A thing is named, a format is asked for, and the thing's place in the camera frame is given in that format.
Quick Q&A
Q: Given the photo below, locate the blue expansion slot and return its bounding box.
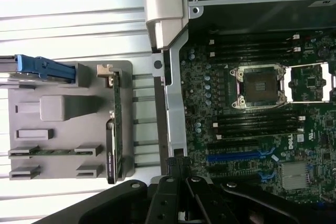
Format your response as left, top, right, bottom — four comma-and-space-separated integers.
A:
207, 152, 263, 162

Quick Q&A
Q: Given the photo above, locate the black expansion slot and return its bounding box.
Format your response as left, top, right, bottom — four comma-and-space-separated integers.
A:
207, 140, 259, 152

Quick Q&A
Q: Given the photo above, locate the four-slot black RAM bank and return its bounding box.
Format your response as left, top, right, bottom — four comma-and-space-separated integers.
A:
209, 31, 301, 63
212, 112, 307, 141

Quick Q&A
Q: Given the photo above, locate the silver chipset heatsink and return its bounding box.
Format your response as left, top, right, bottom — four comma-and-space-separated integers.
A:
282, 162, 309, 190

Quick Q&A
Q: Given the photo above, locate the open black PC case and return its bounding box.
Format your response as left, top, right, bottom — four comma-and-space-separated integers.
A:
152, 0, 336, 209

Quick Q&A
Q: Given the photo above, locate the grey plastic parts rack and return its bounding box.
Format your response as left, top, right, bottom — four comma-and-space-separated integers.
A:
7, 60, 136, 182

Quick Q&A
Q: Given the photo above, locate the green RAM stick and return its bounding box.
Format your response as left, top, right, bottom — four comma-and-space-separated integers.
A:
10, 149, 97, 156

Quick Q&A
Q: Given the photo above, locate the CPU socket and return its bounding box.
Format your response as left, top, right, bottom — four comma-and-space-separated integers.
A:
229, 65, 287, 109

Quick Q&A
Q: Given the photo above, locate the green Dell motherboard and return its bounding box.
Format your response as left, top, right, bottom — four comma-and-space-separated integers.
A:
181, 31, 336, 206

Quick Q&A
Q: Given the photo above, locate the silver hard disk drive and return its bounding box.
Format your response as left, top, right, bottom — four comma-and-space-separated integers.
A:
0, 55, 19, 78

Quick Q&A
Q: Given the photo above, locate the beige case handle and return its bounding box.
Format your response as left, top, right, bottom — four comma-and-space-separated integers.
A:
145, 0, 190, 51

